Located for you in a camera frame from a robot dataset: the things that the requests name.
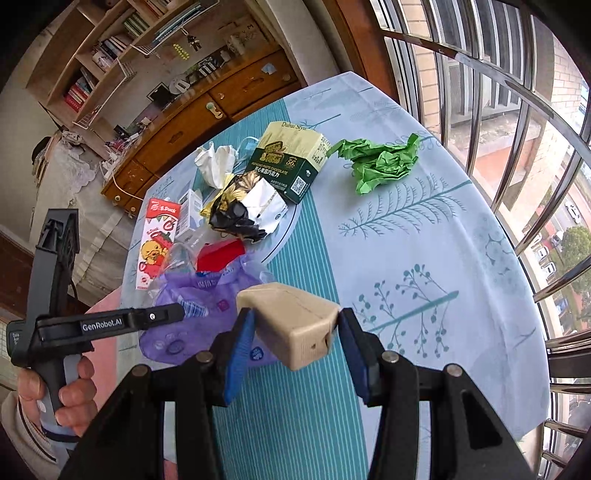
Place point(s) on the person's left hand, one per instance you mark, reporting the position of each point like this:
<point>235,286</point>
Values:
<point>78,401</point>

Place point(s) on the clear plastic wrapper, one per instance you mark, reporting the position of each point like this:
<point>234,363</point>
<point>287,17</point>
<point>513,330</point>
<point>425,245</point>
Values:
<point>182,258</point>

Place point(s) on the purple plastic bag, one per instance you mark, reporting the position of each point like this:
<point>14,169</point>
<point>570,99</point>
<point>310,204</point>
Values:
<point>217,295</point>

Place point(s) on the black gold floral wrapper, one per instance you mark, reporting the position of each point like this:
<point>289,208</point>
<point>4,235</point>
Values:
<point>240,203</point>

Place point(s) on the person's left forearm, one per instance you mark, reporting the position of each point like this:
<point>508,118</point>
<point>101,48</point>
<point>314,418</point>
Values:
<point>23,438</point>

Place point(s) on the teal leaf print tablecloth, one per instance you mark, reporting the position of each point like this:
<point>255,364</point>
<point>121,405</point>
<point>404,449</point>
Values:
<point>415,254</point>

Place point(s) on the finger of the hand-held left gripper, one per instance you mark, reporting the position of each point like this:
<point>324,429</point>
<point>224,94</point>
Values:
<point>159,316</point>

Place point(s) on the wooden bookshelf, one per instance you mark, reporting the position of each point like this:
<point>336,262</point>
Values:
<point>92,55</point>

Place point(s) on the pink cloth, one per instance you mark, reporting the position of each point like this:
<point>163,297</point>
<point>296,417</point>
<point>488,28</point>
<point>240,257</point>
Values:
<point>108,364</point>

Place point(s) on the white lace cloth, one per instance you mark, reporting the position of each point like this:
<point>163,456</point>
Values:
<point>69,184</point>

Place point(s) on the crumpled white tissue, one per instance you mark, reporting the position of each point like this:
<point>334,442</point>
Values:
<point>214,166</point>

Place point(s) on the light blue face mask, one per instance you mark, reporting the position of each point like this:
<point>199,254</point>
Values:
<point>249,146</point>

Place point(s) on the red box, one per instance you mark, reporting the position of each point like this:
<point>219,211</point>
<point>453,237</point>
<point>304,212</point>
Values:
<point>217,256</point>

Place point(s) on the small beige box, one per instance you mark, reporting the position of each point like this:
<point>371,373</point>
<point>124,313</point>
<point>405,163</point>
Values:
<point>295,323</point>

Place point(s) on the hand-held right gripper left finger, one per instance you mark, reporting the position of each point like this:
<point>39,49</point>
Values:
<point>239,357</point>

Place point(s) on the small white carton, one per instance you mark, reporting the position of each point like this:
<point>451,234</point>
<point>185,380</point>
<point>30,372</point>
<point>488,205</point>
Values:
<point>190,207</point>

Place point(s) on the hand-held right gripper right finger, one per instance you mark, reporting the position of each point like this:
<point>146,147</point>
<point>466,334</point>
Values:
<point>356,360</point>

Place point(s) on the wooden drawer cabinet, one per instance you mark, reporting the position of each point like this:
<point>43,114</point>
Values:
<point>175,138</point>

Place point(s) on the green yellow chocolate box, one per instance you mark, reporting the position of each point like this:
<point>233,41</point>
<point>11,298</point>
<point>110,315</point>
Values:
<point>286,157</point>

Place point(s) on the red strawberry drink carton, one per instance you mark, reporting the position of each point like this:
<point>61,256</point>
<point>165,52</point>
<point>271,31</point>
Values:
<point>157,240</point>

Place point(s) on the green paper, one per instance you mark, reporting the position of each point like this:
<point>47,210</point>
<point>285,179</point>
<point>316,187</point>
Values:
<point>383,166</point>

